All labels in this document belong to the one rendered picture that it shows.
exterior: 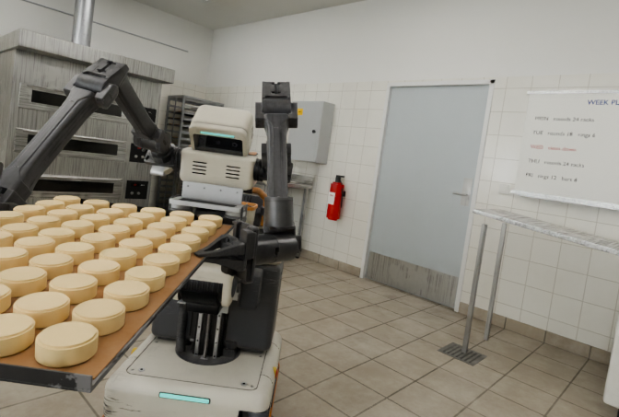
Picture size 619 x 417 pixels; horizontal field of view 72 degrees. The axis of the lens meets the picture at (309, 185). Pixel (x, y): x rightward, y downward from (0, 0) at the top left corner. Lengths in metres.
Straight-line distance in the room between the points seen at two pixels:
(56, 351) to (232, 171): 1.21
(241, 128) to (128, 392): 1.05
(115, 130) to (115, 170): 0.46
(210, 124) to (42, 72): 3.70
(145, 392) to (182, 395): 0.14
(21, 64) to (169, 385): 3.88
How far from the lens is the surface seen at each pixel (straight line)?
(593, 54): 3.96
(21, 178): 1.11
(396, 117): 4.50
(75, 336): 0.46
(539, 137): 3.88
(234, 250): 0.73
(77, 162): 5.21
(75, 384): 0.42
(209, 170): 1.60
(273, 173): 0.97
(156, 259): 0.65
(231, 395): 1.77
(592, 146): 3.80
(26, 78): 5.08
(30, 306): 0.52
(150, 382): 1.83
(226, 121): 1.54
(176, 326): 2.05
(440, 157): 4.20
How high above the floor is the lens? 1.17
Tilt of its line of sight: 3 degrees down
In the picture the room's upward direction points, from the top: 8 degrees clockwise
